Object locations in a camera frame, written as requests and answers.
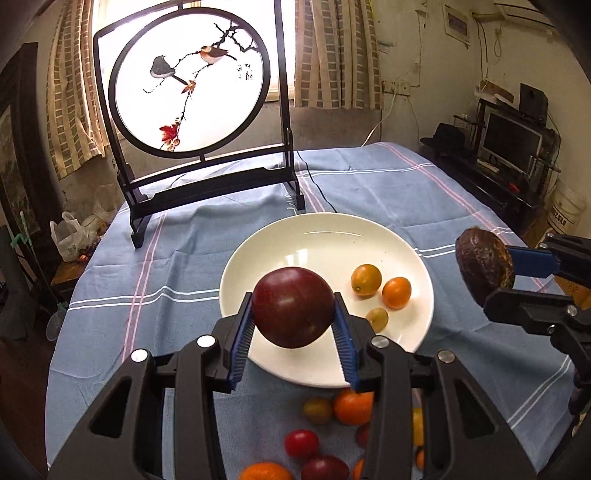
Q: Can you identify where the black media stand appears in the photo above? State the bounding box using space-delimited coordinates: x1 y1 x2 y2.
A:
431 99 561 236

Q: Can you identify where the white cable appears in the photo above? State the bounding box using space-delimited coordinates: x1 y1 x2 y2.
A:
365 95 421 146

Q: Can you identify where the black hat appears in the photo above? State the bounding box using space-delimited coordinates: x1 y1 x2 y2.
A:
420 124 476 155

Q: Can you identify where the wrinkled brown passion fruit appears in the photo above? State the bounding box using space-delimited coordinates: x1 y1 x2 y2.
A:
455 227 515 309

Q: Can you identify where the olive green cherry tomato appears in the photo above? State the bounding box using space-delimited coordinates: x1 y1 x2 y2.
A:
302 397 334 425

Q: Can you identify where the computer monitor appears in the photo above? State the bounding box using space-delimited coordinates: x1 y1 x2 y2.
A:
478 111 543 175

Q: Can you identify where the dark red cherry tomato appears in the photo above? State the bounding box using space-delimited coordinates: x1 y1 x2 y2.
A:
301 455 350 480

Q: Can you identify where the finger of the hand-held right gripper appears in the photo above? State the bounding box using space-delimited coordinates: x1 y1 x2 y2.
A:
507 232 591 284
482 286 591 365

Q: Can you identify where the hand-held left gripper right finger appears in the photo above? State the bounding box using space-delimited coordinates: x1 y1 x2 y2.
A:
332 292 541 480

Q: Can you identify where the checked beige curtain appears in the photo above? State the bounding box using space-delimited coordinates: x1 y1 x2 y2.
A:
294 0 384 110
46 0 109 181

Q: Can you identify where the dark framed painting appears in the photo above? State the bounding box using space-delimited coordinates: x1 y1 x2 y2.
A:
0 43 51 259

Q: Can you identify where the bird painting table screen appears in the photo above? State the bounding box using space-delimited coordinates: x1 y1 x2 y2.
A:
92 0 306 250

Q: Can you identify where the pale green cherry tomato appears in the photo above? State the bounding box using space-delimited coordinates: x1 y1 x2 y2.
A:
366 307 389 334

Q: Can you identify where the white plastic bag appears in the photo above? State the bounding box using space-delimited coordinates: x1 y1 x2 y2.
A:
50 211 100 263

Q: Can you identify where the white round plate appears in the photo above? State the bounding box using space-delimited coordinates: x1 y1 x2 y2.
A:
219 212 435 388

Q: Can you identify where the blue striped tablecloth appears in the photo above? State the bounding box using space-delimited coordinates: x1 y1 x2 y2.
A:
45 142 575 480

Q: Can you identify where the orange mandarin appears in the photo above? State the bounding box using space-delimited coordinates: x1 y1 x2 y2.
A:
333 388 375 426
239 462 294 480

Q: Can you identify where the white air conditioner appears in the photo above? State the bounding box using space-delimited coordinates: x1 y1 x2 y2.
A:
494 0 559 24

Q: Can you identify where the white wall panel box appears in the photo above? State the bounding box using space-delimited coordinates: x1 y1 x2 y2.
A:
443 4 472 47

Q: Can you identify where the small wooden side table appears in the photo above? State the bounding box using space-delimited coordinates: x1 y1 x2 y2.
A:
51 258 93 301

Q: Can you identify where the dark red plum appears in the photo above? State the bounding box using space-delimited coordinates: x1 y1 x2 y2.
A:
252 267 335 349

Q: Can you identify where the black speaker box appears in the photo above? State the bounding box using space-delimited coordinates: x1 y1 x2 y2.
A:
519 83 549 125

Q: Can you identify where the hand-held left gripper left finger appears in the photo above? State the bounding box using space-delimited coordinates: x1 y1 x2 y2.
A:
48 292 254 480

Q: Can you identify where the white bucket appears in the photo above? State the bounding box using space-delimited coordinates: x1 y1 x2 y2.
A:
549 178 587 234

